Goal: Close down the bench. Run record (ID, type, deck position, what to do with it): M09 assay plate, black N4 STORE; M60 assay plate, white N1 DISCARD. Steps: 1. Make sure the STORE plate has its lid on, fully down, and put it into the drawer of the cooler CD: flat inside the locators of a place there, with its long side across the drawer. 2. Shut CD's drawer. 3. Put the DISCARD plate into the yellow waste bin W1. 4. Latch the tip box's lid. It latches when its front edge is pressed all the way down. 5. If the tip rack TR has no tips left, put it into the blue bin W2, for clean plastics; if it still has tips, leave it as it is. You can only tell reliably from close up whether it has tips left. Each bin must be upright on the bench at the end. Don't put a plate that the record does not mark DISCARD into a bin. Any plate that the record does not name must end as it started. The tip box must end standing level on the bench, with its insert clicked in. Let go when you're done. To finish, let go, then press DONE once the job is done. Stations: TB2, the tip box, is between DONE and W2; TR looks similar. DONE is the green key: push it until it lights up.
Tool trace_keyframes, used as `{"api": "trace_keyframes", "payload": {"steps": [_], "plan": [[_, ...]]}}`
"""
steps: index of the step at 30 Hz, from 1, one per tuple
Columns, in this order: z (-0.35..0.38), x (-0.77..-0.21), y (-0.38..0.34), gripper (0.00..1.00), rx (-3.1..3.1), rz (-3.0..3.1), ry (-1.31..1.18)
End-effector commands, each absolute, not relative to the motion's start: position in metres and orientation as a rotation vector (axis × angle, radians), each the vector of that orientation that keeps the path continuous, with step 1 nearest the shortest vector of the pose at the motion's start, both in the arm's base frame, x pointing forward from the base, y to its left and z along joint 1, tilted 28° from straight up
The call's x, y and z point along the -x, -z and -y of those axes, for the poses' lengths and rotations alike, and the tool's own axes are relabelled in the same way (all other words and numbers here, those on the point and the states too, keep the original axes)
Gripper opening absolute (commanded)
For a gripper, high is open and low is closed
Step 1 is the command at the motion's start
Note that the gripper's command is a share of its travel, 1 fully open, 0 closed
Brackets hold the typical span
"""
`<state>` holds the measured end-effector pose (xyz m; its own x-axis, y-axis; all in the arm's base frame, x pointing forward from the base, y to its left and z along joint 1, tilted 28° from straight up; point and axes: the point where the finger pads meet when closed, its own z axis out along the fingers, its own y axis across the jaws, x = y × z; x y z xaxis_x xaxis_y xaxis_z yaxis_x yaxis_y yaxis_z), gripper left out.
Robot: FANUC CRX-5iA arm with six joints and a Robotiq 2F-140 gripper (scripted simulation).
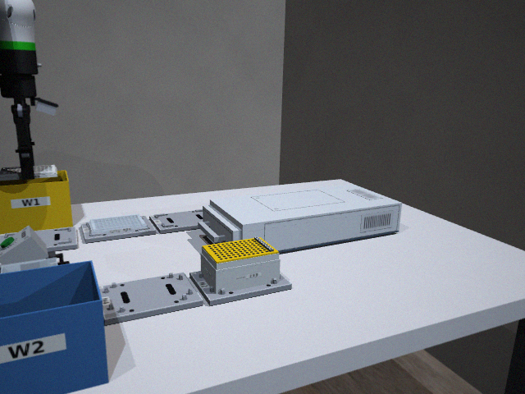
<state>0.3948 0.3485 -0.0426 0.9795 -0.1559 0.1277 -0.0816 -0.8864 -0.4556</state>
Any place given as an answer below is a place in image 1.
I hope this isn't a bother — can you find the yellow waste bin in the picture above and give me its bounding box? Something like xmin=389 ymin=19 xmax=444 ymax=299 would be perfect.
xmin=0 ymin=170 xmax=73 ymax=234

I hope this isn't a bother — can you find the blue waste bin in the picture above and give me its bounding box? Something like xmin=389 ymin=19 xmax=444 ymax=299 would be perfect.
xmin=0 ymin=260 xmax=109 ymax=394

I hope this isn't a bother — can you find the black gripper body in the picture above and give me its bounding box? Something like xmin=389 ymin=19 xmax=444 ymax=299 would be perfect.
xmin=0 ymin=75 xmax=37 ymax=108

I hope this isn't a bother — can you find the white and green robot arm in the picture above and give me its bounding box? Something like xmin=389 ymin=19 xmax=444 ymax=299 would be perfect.
xmin=0 ymin=0 xmax=58 ymax=116

